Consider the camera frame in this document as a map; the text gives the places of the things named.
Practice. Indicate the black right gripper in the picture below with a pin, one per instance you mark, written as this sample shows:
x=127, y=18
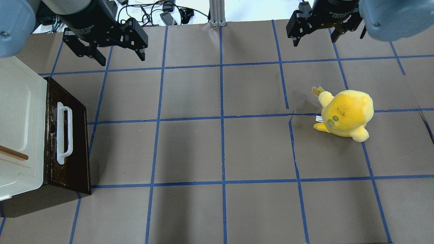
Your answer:
x=334, y=9

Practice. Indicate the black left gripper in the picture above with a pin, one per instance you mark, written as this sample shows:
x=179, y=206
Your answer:
x=85, y=21

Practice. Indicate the dark brown wooden drawer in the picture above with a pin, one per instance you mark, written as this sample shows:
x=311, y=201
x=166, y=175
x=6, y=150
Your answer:
x=66, y=165

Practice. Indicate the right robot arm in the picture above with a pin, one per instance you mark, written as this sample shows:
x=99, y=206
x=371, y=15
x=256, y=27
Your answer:
x=384, y=20

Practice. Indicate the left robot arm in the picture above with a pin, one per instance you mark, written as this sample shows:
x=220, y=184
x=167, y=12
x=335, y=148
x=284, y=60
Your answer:
x=18, y=21

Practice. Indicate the yellow plush toy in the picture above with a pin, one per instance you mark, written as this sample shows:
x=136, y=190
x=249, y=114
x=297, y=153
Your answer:
x=345, y=114

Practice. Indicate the cream white cabinet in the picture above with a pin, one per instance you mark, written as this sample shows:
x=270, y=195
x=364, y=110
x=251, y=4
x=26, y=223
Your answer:
x=22, y=127

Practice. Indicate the white drawer handle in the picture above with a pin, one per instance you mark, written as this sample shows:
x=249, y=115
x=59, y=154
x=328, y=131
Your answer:
x=64, y=132

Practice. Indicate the aluminium frame post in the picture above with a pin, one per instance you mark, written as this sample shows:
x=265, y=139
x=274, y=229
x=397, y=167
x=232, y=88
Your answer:
x=217, y=13

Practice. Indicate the brown wooden cabinet handle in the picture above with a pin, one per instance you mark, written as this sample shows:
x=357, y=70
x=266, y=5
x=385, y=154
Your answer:
x=13, y=154

